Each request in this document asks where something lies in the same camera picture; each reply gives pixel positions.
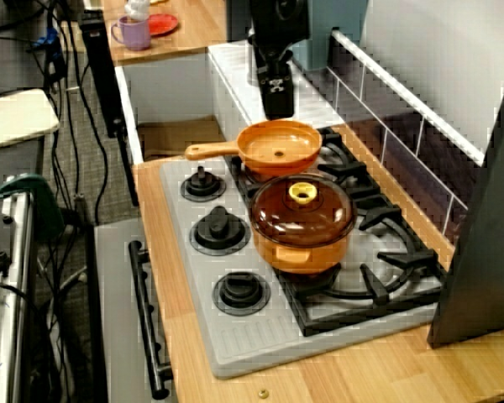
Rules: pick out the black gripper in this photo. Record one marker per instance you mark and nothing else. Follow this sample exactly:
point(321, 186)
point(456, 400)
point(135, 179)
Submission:
point(279, 25)

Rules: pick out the orange toy frying pan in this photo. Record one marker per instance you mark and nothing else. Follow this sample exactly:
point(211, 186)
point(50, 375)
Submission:
point(277, 142)

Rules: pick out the brown transparent lid yellow knob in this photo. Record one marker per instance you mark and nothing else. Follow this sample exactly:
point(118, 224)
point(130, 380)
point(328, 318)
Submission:
point(277, 218)

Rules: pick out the orange toy cooking pot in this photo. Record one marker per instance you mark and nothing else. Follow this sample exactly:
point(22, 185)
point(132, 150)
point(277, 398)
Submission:
point(302, 258)

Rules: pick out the grey toy faucet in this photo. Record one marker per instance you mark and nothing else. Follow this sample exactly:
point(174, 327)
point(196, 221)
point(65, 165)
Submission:
point(254, 79)

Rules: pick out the black stove knob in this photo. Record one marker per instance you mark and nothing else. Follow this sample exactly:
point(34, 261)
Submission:
point(240, 291)
point(201, 186)
point(219, 228)

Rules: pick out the red plate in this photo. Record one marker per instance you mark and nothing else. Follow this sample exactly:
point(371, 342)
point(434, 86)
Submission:
point(166, 24)

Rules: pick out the dark tile backsplash panel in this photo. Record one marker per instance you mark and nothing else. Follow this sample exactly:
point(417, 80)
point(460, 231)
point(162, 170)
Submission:
point(424, 168)

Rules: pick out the purple mug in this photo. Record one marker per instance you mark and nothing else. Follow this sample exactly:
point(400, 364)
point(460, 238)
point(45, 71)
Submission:
point(132, 35)

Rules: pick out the white object in mug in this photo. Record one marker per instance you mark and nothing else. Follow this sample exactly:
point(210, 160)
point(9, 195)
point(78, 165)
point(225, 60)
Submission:
point(136, 10)

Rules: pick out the black burner grate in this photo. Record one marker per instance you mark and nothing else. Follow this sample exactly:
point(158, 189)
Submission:
point(378, 289)

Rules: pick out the grey toy stove plate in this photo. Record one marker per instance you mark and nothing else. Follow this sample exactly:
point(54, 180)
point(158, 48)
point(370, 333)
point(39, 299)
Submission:
point(193, 327)

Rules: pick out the dark upright pillar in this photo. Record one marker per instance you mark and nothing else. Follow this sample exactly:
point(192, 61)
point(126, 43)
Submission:
point(483, 252)

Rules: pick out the white toy oven door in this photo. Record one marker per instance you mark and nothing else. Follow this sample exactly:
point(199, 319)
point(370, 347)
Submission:
point(113, 294)

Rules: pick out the beige desk board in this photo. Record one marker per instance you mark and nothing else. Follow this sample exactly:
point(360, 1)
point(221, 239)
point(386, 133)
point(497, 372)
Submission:
point(17, 117)

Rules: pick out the brass screw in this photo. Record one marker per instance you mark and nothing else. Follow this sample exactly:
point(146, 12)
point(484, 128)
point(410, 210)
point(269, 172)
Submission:
point(262, 393)

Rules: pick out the black slanted post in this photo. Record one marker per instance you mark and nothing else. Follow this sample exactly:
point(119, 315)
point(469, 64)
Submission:
point(103, 75)

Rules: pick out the aluminium frame rails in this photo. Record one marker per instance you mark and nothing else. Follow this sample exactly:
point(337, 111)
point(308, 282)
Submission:
point(21, 273)

